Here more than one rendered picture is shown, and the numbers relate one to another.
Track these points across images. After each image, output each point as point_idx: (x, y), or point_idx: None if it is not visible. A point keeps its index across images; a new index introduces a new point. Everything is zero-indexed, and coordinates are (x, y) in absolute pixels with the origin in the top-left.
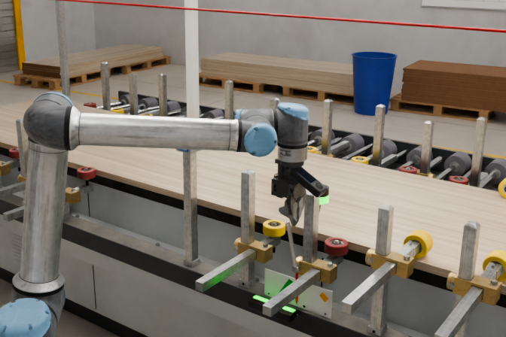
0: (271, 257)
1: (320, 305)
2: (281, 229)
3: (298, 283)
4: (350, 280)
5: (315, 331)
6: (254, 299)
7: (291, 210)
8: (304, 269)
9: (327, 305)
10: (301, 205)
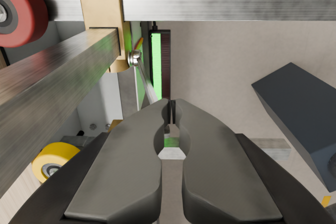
0: (116, 121)
1: None
2: (56, 153)
3: (213, 4)
4: None
5: None
6: (165, 94)
7: (270, 161)
8: (128, 40)
9: None
10: (122, 152)
